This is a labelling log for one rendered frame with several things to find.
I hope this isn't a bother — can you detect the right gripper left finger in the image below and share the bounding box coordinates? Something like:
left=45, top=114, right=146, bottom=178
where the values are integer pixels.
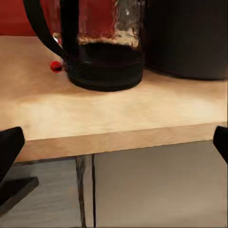
left=0, top=127, right=25, bottom=183

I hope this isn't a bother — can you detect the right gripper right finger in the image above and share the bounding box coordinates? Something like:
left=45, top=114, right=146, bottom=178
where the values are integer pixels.
left=213, top=126, right=228, bottom=164

